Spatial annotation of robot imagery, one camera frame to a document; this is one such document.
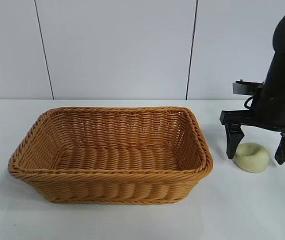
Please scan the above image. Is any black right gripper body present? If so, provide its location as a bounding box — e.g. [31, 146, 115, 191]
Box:
[219, 49, 285, 133]

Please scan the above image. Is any pale round egg yolk pastry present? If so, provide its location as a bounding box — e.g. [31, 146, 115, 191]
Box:
[234, 142, 270, 174]

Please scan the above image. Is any tan woven wicker basket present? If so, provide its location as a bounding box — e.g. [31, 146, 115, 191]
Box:
[7, 106, 214, 205]

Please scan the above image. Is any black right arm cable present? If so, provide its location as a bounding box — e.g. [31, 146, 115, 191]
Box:
[243, 95, 258, 110]

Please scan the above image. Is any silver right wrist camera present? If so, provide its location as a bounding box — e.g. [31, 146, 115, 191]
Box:
[231, 79, 267, 96]

